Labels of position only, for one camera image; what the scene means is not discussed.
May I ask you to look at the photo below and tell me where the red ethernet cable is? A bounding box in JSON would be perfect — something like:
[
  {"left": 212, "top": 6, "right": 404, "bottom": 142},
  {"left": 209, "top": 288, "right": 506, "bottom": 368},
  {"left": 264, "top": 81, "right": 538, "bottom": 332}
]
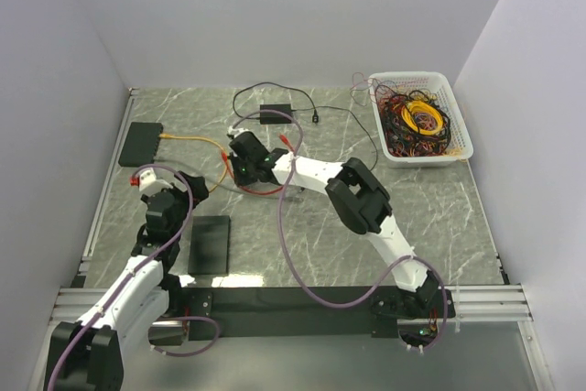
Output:
[{"left": 220, "top": 133, "right": 294, "bottom": 195}]

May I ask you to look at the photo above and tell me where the grey ethernet cable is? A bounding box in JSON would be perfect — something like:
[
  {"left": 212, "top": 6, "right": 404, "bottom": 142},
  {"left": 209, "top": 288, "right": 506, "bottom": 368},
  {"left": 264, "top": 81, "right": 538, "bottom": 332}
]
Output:
[{"left": 153, "top": 157, "right": 303, "bottom": 202}]

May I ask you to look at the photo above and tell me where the black box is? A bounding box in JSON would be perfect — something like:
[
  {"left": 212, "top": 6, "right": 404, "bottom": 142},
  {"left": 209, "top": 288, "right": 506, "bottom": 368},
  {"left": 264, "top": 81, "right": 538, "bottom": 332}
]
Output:
[{"left": 188, "top": 215, "right": 231, "bottom": 277}]

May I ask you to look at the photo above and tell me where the black network switch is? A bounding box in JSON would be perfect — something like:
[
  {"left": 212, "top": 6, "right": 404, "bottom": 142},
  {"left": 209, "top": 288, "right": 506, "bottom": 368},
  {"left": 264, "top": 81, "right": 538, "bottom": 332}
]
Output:
[{"left": 118, "top": 122, "right": 164, "bottom": 168}]

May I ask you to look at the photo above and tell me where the yellow ethernet cable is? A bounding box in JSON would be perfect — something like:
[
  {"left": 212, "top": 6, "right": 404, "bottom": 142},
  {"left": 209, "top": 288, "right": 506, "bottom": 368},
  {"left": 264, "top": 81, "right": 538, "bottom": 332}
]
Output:
[{"left": 159, "top": 132, "right": 230, "bottom": 194}]

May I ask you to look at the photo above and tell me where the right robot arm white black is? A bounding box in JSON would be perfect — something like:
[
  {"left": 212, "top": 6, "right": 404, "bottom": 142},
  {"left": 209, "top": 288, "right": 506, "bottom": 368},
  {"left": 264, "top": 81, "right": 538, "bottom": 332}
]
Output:
[{"left": 228, "top": 128, "right": 455, "bottom": 320}]

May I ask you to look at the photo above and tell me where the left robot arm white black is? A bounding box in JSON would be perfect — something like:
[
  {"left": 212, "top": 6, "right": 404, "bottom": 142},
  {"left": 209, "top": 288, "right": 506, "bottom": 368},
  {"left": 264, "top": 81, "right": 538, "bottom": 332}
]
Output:
[{"left": 43, "top": 164, "right": 209, "bottom": 390}]

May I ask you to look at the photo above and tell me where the black power adapter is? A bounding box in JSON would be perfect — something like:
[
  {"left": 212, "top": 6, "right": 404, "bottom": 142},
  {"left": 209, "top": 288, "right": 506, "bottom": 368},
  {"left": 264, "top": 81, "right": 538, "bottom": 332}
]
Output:
[{"left": 259, "top": 103, "right": 292, "bottom": 125}]

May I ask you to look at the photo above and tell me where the white plastic basket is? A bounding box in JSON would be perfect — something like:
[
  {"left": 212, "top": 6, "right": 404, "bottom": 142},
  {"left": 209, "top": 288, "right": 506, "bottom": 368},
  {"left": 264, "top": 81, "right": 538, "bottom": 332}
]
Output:
[{"left": 367, "top": 71, "right": 473, "bottom": 167}]

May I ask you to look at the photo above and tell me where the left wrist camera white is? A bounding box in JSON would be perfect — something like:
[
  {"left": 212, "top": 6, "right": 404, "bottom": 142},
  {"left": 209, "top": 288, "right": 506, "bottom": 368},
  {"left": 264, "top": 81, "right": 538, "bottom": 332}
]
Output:
[{"left": 130, "top": 168, "right": 172, "bottom": 197}]

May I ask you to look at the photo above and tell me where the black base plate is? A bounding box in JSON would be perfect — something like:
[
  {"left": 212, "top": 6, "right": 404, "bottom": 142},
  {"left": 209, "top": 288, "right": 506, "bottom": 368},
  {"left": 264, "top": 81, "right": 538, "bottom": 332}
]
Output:
[{"left": 184, "top": 286, "right": 456, "bottom": 339}]

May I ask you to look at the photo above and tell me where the tangled cable bundle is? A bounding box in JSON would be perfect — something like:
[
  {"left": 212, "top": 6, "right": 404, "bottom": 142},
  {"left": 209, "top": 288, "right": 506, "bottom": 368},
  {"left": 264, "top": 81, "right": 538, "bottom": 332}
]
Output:
[{"left": 350, "top": 71, "right": 463, "bottom": 159}]

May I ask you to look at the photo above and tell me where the aluminium rail frame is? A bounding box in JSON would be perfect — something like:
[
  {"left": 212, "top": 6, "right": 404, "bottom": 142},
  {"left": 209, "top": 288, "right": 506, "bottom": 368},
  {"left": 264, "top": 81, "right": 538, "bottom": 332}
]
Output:
[{"left": 49, "top": 285, "right": 533, "bottom": 324}]

